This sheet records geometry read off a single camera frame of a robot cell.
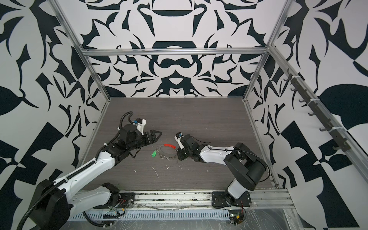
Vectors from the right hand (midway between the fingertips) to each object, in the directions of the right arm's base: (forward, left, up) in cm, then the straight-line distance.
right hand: (178, 150), depth 89 cm
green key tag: (-1, +15, -2) cm, 15 cm away
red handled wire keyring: (+5, +5, -3) cm, 8 cm away
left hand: (+4, +10, +16) cm, 19 cm away
